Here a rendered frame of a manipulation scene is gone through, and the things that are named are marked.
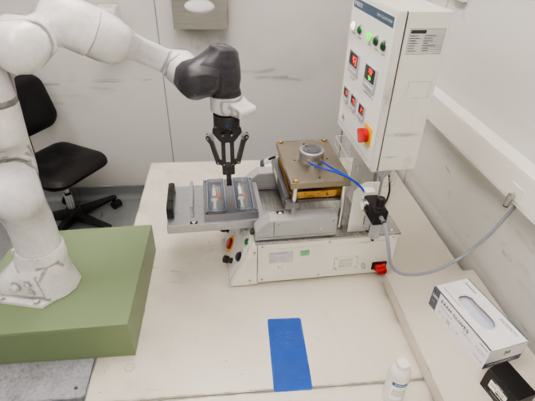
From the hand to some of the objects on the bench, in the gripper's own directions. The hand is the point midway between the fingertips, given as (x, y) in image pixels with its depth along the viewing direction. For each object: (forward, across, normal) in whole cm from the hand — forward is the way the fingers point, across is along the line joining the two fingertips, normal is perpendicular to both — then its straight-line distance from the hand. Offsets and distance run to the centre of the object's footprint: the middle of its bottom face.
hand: (228, 173), depth 129 cm
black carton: (+28, -62, +63) cm, 93 cm away
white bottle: (+33, -37, +58) cm, 76 cm away
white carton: (+28, -65, +43) cm, 83 cm away
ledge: (+33, -62, +62) cm, 94 cm away
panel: (+32, +3, 0) cm, 32 cm away
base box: (+33, -25, +1) cm, 41 cm away
